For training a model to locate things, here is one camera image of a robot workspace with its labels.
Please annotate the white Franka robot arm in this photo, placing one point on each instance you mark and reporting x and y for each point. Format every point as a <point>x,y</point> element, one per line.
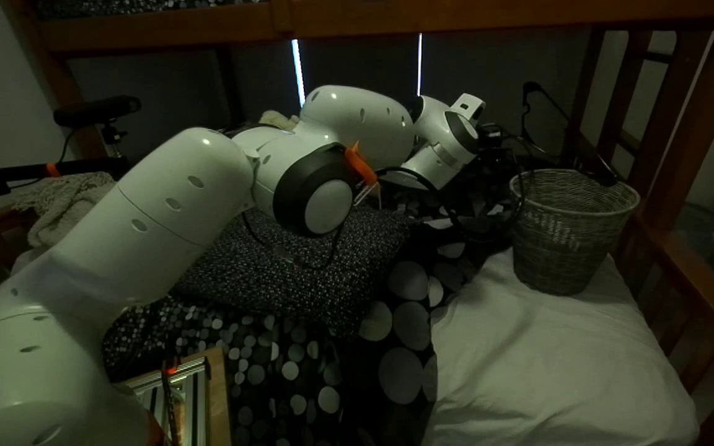
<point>167,207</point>

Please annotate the wooden bunk bed frame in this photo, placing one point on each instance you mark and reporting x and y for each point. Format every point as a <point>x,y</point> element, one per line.
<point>457,16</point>

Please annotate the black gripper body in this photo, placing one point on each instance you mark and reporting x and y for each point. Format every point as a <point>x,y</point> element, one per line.
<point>500,146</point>

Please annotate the black duvet with large dots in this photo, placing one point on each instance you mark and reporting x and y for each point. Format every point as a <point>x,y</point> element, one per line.
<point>308,380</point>

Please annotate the white bed mattress sheet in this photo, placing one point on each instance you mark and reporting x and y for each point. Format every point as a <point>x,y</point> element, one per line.
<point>556,363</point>

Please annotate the white fluffy toy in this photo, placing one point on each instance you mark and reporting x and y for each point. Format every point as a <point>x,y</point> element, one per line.
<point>280,116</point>

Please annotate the wooden framed crate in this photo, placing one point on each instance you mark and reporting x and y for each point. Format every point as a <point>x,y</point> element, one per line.
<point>211,396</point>

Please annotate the woven wicker basket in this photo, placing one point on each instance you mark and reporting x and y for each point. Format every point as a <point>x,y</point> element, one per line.
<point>572,232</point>

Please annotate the beige crumpled towel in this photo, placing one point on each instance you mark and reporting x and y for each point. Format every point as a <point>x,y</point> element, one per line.
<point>60,212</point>

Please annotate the black bar with orange band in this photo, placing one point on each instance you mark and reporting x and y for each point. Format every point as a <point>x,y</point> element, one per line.
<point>19,173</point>

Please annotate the window with dark blind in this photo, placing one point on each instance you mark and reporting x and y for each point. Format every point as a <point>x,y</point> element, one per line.
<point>299,74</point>

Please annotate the black pillow with small dots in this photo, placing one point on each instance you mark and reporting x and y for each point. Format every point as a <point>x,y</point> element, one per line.
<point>292,263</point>

